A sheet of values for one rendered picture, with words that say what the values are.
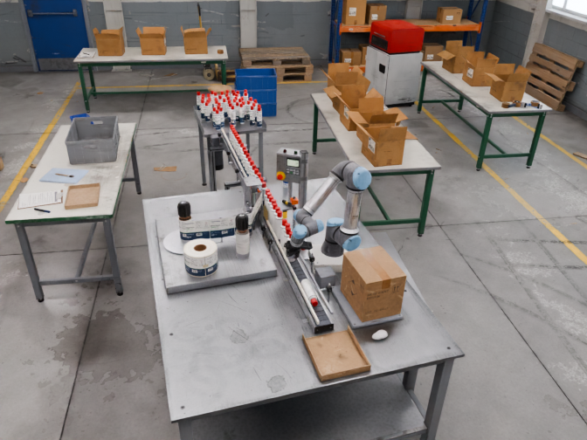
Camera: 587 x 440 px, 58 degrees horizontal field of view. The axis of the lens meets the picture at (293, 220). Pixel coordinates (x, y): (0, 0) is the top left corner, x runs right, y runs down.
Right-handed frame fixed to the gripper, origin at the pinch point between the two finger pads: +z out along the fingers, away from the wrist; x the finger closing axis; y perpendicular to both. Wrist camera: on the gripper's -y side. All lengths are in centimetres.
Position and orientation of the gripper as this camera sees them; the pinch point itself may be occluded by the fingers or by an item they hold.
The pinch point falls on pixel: (293, 256)
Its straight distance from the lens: 330.1
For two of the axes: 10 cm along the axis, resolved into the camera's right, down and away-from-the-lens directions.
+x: 2.4, 8.6, -4.5
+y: -9.6, 1.3, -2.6
